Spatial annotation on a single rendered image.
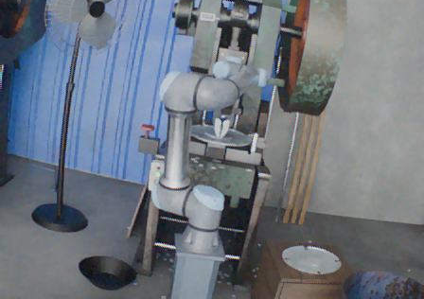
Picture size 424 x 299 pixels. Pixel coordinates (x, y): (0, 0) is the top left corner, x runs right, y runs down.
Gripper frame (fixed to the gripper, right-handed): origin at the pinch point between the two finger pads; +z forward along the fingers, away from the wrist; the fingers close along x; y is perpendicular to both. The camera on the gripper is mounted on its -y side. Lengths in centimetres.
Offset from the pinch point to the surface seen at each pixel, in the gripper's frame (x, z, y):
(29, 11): 130, -45, 62
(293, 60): -35, -38, 60
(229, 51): 1.9, -36.4, 26.6
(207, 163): 2.9, 15.8, 11.1
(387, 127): -138, 0, 150
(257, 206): -23.7, 30.9, 5.1
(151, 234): 24, 55, 5
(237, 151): -10.0, 10.2, 20.1
